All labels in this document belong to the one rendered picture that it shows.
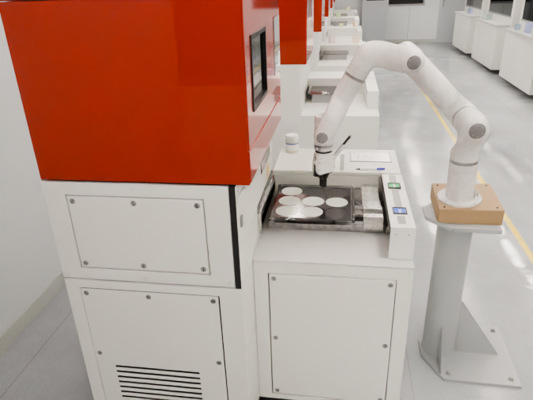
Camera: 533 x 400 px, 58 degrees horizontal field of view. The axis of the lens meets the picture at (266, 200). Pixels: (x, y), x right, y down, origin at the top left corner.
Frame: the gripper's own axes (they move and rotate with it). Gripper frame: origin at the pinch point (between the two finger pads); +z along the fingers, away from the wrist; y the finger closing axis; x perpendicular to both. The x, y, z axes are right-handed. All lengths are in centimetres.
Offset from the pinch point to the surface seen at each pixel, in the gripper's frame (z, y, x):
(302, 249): 16.0, -27.5, -21.0
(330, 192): 8.1, 7.1, 3.1
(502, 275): 98, 142, -14
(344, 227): 14.0, -3.5, -19.4
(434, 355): 95, 43, -40
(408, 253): 13, 1, -51
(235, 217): -13, -62, -30
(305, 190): 8.0, -0.5, 12.4
